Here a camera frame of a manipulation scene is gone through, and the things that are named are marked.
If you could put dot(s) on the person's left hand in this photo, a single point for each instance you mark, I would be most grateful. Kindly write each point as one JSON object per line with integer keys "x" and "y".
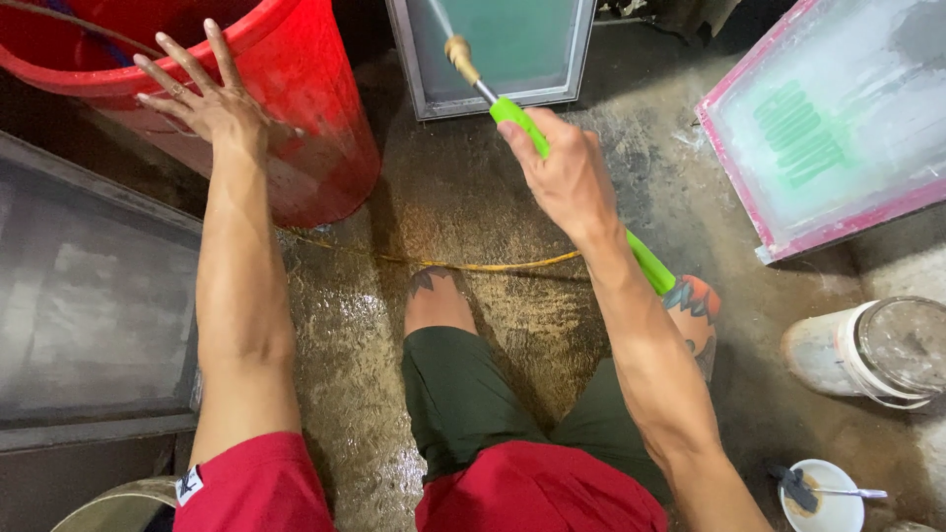
{"x": 222, "y": 114}

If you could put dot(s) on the person's right hand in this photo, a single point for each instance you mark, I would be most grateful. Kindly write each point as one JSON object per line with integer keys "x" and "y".
{"x": 573, "y": 181}

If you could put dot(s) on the green spray wand brass nozzle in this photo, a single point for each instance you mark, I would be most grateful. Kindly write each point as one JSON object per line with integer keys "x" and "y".
{"x": 511, "y": 111}

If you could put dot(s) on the large red plastic bucket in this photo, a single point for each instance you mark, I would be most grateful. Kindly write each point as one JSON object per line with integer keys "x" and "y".
{"x": 310, "y": 81}

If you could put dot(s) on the grey framed green mesh screen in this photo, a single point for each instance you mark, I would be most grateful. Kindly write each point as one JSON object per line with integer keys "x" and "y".
{"x": 517, "y": 44}

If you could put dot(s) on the person's left leg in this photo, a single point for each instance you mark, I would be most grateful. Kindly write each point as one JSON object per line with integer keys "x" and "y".
{"x": 440, "y": 303}

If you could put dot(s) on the person's leg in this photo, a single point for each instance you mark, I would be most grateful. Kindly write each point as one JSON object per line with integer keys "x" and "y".
{"x": 440, "y": 303}
{"x": 695, "y": 318}

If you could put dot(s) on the person's right leg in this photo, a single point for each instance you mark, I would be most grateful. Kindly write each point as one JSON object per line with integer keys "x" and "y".
{"x": 695, "y": 318}

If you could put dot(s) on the dark grey framed screen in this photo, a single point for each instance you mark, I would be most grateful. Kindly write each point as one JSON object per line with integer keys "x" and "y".
{"x": 96, "y": 310}

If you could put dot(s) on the person's dark green shorts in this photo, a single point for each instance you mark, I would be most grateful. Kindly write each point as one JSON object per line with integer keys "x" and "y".
{"x": 458, "y": 399}

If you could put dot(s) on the pink framed printing screen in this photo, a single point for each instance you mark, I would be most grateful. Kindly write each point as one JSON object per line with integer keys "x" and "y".
{"x": 835, "y": 133}

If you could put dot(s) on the person's red shirt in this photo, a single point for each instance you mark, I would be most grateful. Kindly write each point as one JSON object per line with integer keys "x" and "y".
{"x": 532, "y": 495}

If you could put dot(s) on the white plastic jar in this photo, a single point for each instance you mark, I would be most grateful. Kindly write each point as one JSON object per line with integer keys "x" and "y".
{"x": 850, "y": 355}

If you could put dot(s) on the black cloth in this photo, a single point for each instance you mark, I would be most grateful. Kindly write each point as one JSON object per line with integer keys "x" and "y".
{"x": 798, "y": 488}

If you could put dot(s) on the grey round bucket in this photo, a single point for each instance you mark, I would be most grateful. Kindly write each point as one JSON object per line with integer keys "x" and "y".
{"x": 118, "y": 506}

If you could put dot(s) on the metal spoon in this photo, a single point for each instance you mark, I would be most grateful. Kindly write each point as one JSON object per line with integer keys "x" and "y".
{"x": 857, "y": 493}

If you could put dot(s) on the white bowl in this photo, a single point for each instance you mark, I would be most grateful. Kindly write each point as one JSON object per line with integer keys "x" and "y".
{"x": 835, "y": 513}

